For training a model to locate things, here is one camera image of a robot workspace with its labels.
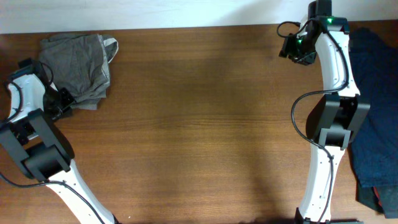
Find grey shorts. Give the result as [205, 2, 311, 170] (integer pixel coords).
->
[39, 34, 119, 110]

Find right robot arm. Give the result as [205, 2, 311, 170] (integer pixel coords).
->
[279, 0, 370, 223]

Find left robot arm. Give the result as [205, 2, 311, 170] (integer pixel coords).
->
[1, 58, 118, 223]

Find dark blue jeans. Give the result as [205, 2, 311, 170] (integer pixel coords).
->
[349, 28, 397, 187]

